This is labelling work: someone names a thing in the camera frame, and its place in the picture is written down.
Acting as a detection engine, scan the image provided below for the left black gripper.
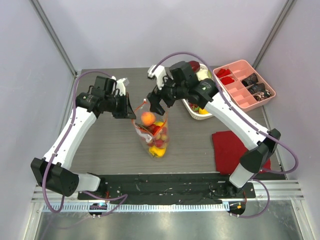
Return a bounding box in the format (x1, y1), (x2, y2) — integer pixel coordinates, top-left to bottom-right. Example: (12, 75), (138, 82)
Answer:
(104, 92), (137, 119)

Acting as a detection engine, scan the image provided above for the peach fruit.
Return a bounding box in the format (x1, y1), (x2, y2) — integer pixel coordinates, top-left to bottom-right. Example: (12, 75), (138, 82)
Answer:
(141, 111), (156, 127)

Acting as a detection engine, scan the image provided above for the clear orange zip top bag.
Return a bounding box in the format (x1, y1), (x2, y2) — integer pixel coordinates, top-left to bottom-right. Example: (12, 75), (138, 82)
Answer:
(131, 98), (170, 161)

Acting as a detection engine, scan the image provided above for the red strawberry cluster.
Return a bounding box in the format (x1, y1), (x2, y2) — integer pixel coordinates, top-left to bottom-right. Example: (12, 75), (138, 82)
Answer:
(147, 124), (169, 148)

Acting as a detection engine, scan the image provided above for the yellow bell pepper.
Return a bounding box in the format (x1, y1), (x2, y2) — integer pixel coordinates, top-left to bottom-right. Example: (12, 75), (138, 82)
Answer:
(148, 146), (167, 158)

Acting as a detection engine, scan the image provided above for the yellow green orange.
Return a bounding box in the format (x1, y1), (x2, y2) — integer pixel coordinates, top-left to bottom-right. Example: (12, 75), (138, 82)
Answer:
(154, 121), (166, 130)

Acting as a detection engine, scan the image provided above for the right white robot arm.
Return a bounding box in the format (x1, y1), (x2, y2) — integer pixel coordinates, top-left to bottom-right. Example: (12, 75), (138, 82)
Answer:
(147, 61), (281, 198)

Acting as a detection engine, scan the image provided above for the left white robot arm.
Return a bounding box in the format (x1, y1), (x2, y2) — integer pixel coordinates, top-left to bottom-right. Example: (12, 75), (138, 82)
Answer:
(30, 76), (136, 200)

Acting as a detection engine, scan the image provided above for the white fruit basket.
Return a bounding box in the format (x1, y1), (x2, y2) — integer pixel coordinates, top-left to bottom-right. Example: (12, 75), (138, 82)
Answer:
(182, 63), (213, 121)

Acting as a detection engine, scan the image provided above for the dark red apple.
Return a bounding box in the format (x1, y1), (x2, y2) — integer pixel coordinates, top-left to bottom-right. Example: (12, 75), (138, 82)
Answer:
(188, 60), (201, 73)

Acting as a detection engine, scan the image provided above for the white cauliflower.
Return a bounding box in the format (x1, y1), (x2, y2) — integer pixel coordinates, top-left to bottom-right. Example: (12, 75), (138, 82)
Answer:
(196, 69), (212, 81)

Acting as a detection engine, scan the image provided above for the red item in tray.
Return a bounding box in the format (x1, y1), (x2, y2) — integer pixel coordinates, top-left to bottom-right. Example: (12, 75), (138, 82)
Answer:
(216, 68), (231, 78)

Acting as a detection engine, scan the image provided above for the red folded cloth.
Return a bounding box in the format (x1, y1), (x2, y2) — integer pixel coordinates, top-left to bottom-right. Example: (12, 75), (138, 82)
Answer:
(211, 130), (272, 176)

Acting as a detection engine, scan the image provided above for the pink compartment tray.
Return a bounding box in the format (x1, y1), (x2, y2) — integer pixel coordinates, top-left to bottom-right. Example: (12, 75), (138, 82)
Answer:
(213, 59), (276, 112)

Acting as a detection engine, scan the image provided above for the brown patterned cup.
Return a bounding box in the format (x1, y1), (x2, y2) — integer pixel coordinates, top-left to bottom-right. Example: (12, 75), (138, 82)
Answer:
(241, 73), (259, 87)

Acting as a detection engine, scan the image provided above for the dark patterned cup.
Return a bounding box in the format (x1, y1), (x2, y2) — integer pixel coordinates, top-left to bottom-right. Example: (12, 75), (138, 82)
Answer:
(248, 83), (266, 95)

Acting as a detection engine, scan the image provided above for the floral patterned cup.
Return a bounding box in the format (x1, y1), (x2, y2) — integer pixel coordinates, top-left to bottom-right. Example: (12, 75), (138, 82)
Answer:
(253, 89), (272, 102)

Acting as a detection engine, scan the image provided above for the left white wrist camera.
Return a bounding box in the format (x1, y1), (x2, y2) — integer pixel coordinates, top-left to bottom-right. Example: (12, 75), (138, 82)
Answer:
(111, 75), (130, 96)

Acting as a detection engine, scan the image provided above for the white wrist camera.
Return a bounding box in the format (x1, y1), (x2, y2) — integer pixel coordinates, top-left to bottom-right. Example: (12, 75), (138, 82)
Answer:
(111, 75), (130, 96)
(147, 65), (167, 90)

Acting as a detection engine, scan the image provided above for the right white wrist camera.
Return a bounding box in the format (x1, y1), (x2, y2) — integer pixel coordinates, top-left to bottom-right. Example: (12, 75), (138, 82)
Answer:
(147, 65), (167, 90)

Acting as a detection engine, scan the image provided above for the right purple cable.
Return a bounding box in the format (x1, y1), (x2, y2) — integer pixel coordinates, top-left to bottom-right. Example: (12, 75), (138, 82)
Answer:
(151, 51), (299, 219)

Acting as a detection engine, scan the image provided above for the purple cable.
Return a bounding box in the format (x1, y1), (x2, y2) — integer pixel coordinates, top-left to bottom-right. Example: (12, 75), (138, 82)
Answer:
(41, 70), (129, 214)
(151, 51), (299, 219)

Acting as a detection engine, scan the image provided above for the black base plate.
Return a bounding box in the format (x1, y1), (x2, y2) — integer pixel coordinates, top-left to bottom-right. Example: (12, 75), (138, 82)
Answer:
(93, 173), (256, 205)

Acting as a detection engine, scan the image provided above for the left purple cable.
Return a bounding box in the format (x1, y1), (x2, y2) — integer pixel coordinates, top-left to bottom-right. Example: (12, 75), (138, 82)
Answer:
(41, 70), (129, 214)

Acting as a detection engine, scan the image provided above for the white perforated cable duct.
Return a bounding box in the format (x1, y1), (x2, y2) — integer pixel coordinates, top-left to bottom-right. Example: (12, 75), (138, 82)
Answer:
(42, 201), (231, 213)

